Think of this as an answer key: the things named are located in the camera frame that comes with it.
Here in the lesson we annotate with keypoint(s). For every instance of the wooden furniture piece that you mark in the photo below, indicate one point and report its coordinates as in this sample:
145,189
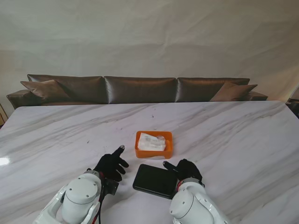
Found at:
2,116

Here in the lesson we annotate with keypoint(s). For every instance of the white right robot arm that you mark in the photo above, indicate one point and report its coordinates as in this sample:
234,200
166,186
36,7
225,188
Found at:
194,203

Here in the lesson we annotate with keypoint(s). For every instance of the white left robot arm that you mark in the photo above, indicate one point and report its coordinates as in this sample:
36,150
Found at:
77,198

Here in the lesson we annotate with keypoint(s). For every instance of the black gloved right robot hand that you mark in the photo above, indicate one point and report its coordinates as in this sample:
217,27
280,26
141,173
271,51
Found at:
189,171

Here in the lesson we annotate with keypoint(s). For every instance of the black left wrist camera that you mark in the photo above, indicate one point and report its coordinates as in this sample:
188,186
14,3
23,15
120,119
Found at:
111,186

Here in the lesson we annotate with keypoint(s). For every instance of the brown leather sofa back cushion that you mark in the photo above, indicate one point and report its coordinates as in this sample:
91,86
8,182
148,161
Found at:
198,89
86,88
140,89

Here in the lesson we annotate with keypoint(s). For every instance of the white soft tissue pack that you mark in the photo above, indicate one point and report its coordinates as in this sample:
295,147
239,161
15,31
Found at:
150,142

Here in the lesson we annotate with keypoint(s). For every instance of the brown satin throw pillow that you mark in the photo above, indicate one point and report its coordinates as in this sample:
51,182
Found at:
233,92
44,89

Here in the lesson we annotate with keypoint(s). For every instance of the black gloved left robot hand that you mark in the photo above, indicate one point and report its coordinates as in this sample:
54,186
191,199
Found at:
109,165

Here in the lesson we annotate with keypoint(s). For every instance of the orange plastic tissue box cover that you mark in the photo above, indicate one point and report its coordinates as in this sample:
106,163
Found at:
154,154

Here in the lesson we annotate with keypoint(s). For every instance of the brown leather sofa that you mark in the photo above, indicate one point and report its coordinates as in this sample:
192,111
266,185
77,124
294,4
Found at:
18,98

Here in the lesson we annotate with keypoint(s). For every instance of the dark side furniture piece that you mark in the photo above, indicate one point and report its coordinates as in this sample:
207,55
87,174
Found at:
294,105

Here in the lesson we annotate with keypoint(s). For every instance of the black tissue box base plate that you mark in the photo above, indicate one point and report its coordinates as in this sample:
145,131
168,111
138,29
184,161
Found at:
151,180

